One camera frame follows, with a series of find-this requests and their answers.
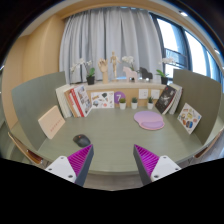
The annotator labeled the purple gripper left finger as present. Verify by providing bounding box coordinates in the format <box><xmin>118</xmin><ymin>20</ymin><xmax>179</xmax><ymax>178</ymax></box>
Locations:
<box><xmin>46</xmin><ymin>144</ymin><xmax>94</xmax><ymax>186</ymax></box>

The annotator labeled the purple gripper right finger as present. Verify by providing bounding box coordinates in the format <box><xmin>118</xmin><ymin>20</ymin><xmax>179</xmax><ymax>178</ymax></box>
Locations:
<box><xmin>133</xmin><ymin>145</ymin><xmax>180</xmax><ymax>185</ymax></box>

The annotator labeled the black computer mouse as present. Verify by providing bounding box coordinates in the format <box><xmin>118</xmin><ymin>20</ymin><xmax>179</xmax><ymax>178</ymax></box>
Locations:
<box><xmin>73</xmin><ymin>134</ymin><xmax>91</xmax><ymax>147</ymax></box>

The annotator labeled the purple mouse pad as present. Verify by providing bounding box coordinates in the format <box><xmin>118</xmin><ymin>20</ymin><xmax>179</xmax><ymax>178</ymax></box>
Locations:
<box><xmin>134</xmin><ymin>111</ymin><xmax>165</xmax><ymax>130</ymax></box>

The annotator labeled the right small potted succulent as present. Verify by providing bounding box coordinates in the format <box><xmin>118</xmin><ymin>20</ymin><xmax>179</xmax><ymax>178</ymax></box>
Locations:
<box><xmin>147</xmin><ymin>96</ymin><xmax>154</xmax><ymax>110</ymax></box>

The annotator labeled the small potted succulent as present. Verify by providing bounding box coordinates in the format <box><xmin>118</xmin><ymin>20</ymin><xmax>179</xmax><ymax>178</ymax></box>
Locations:
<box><xmin>131</xmin><ymin>97</ymin><xmax>138</xmax><ymax>109</ymax></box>
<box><xmin>147</xmin><ymin>96</ymin><xmax>154</xmax><ymax>110</ymax></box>
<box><xmin>119</xmin><ymin>98</ymin><xmax>126</xmax><ymax>110</ymax></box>

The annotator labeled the colourful picture card right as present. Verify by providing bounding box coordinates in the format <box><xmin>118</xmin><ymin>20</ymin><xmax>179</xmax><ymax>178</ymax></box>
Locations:
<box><xmin>177</xmin><ymin>103</ymin><xmax>202</xmax><ymax>134</ymax></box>

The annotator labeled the middle small potted succulent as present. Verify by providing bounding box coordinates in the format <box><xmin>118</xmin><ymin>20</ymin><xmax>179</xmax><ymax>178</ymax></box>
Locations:
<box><xmin>131</xmin><ymin>97</ymin><xmax>138</xmax><ymax>109</ymax></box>

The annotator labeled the black leaning book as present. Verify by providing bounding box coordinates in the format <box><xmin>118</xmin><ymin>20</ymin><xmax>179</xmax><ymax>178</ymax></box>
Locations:
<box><xmin>155</xmin><ymin>86</ymin><xmax>177</xmax><ymax>115</ymax></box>

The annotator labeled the red white leaning book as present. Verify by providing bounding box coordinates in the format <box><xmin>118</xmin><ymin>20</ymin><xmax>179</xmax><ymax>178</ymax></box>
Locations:
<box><xmin>71</xmin><ymin>85</ymin><xmax>92</xmax><ymax>117</ymax></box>

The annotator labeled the left small potted succulent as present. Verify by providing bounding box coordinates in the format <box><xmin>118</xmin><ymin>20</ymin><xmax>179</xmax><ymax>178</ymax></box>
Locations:
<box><xmin>119</xmin><ymin>98</ymin><xmax>126</xmax><ymax>110</ymax></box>

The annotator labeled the white card on shelf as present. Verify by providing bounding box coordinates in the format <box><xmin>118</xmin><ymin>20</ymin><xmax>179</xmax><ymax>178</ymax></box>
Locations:
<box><xmin>151</xmin><ymin>89</ymin><xmax>160</xmax><ymax>99</ymax></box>
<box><xmin>139</xmin><ymin>89</ymin><xmax>148</xmax><ymax>99</ymax></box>

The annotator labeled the white sticker picture card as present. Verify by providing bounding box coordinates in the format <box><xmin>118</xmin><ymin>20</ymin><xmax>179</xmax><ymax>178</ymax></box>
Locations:
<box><xmin>91</xmin><ymin>91</ymin><xmax>114</xmax><ymax>109</ymax></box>

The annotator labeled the white book stack left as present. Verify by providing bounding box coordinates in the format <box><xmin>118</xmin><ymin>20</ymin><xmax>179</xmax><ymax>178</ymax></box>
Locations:
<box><xmin>56</xmin><ymin>84</ymin><xmax>73</xmax><ymax>118</ymax></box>

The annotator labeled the purple round number sign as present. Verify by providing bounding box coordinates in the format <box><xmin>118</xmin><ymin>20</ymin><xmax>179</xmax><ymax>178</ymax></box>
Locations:
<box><xmin>114</xmin><ymin>91</ymin><xmax>125</xmax><ymax>104</ymax></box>

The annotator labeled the left green desk partition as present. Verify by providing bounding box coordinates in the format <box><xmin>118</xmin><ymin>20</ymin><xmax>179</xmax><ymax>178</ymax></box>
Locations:
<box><xmin>11</xmin><ymin>72</ymin><xmax>66</xmax><ymax>150</ymax></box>

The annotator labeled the green desk partition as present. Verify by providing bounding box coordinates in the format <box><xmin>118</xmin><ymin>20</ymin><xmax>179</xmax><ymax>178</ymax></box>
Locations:
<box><xmin>11</xmin><ymin>72</ymin><xmax>66</xmax><ymax>150</ymax></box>
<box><xmin>173</xmin><ymin>70</ymin><xmax>222</xmax><ymax>144</ymax></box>

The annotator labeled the white books right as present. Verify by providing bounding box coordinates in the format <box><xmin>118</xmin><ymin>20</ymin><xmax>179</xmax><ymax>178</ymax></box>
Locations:
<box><xmin>169</xmin><ymin>83</ymin><xmax>183</xmax><ymax>115</ymax></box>

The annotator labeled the right green desk partition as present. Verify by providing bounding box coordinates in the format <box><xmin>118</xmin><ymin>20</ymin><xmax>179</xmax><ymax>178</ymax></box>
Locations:
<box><xmin>173</xmin><ymin>70</ymin><xmax>222</xmax><ymax>144</ymax></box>

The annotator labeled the left white orchid pot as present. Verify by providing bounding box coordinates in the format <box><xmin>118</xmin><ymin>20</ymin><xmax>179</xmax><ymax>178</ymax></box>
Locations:
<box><xmin>70</xmin><ymin>58</ymin><xmax>95</xmax><ymax>80</ymax></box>

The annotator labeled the white orchid pot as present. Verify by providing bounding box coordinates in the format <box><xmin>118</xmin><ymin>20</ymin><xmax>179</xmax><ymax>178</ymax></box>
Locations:
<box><xmin>156</xmin><ymin>57</ymin><xmax>176</xmax><ymax>85</ymax></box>
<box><xmin>70</xmin><ymin>58</ymin><xmax>95</xmax><ymax>80</ymax></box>

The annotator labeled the black horse figure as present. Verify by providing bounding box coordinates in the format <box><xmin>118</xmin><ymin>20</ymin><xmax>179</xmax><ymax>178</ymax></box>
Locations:
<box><xmin>140</xmin><ymin>67</ymin><xmax>153</xmax><ymax>80</ymax></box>

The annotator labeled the pink horse figure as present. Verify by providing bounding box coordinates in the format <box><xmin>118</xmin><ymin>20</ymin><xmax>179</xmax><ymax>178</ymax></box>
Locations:
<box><xmin>123</xmin><ymin>66</ymin><xmax>138</xmax><ymax>82</ymax></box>

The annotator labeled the right white orchid pot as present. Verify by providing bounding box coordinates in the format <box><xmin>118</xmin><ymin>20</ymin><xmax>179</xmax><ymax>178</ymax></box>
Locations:
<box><xmin>156</xmin><ymin>57</ymin><xmax>176</xmax><ymax>85</ymax></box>

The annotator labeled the wooden hand model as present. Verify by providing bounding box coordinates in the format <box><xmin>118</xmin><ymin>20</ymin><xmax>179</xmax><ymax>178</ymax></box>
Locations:
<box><xmin>98</xmin><ymin>59</ymin><xmax>108</xmax><ymax>84</ymax></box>

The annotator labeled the middle white orchid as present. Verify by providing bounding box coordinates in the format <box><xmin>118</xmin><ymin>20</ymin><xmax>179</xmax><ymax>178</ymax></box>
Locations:
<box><xmin>122</xmin><ymin>56</ymin><xmax>135</xmax><ymax>71</ymax></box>

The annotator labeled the wooden mannequin figure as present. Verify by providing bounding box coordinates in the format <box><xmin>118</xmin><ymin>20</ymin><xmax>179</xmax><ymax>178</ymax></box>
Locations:
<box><xmin>110</xmin><ymin>52</ymin><xmax>121</xmax><ymax>79</ymax></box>

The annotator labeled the grey curtain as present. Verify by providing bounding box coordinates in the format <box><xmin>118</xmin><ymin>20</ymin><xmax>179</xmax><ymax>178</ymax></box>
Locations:
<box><xmin>59</xmin><ymin>7</ymin><xmax>162</xmax><ymax>83</ymax></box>

